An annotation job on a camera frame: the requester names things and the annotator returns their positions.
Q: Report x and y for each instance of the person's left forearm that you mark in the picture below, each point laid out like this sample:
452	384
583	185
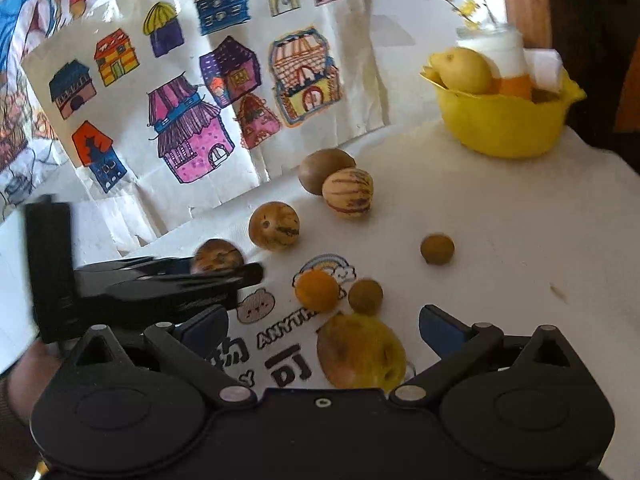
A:
12	442

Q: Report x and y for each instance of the yellow flower sprig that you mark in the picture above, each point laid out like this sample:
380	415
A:
469	9

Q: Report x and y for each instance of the orange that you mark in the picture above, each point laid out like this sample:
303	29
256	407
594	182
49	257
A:
515	87

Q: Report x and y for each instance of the small brown longan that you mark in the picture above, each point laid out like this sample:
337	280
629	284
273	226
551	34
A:
437	249
365	297

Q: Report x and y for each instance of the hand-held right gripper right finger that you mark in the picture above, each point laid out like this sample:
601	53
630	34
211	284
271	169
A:
442	331

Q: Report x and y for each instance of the yellow pear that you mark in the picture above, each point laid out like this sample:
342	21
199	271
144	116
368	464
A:
465	70

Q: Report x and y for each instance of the dark brown round fruit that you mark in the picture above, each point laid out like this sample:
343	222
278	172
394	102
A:
217	255

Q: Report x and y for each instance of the colourful houses drawing poster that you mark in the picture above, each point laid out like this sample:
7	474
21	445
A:
200	110

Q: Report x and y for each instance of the small orange fruit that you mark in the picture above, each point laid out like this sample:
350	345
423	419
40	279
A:
316	290

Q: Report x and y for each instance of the white glass jar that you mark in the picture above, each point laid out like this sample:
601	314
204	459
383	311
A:
500	50

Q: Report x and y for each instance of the large yellow-brown mango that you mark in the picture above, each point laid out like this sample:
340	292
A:
360	352

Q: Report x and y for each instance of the yellow plastic bowl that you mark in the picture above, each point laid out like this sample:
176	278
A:
500	122

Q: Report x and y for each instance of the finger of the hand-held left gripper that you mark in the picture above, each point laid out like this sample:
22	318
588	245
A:
165	295
135	269

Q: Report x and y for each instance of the orange-brown pepino melon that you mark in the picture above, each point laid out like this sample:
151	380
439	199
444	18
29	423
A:
274	226

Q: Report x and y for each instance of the person's left hand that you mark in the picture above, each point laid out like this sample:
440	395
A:
37	375

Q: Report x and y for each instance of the white printed tablecloth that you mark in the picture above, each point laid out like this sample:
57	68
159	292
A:
500	240

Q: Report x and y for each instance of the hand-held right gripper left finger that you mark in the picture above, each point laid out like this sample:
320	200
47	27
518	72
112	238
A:
201	329

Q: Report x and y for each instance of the dark wooden furniture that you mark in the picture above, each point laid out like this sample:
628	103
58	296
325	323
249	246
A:
595	35

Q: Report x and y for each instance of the purple striped pepino melon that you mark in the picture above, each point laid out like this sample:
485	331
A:
347	192

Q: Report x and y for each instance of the brown kiwi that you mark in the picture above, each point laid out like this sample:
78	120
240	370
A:
322	167

